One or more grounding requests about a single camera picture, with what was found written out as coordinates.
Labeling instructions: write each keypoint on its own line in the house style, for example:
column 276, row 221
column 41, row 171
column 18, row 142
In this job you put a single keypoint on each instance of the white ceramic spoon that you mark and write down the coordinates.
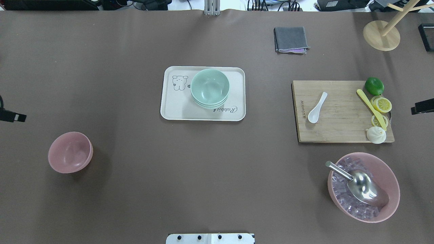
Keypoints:
column 314, row 114

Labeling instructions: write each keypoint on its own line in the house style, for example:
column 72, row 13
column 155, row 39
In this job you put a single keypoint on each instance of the small pink bowl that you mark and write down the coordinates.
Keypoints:
column 70, row 152

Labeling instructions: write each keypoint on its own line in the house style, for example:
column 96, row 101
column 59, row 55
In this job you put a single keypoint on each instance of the green bowl stack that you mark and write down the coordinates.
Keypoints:
column 210, row 88

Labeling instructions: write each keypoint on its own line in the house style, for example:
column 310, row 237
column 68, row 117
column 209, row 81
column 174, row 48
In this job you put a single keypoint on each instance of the large pink ice bowl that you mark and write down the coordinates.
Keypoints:
column 379, row 172

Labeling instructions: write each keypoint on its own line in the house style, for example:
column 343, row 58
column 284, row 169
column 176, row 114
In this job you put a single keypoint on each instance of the cream rabbit tray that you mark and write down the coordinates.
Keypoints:
column 177, row 102

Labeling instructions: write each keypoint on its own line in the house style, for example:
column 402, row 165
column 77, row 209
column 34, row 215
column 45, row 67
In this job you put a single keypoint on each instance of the grey folded cloth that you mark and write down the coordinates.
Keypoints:
column 290, row 40

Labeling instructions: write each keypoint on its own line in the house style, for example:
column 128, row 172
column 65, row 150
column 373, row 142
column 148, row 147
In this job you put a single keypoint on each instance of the bamboo cutting board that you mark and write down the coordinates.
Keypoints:
column 343, row 118

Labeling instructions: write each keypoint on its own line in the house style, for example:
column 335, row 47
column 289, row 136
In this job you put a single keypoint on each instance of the steel ice scoop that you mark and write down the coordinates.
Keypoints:
column 362, row 186

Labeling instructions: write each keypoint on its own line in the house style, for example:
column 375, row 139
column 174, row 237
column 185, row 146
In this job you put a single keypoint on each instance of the lemon slice under knife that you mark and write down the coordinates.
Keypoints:
column 375, row 122

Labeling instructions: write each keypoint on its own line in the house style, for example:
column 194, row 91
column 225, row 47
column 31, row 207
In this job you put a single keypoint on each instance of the white steamed bun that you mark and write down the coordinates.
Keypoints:
column 376, row 135

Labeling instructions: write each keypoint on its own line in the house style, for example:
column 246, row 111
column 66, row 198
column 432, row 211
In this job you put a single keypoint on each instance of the yellow plastic knife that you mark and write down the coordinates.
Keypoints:
column 376, row 113

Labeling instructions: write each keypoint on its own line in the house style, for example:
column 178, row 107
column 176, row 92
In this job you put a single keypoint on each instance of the green lime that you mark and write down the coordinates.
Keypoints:
column 374, row 86

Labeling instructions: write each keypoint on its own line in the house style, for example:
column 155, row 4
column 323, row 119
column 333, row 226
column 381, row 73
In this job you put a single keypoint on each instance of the stacked lemon slices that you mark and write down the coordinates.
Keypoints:
column 381, row 104

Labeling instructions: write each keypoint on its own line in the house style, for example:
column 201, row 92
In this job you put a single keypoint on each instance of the wooden mug tree stand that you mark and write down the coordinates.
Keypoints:
column 383, row 35

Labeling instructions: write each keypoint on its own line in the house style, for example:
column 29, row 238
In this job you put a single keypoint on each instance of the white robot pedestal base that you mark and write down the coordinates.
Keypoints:
column 211, row 238

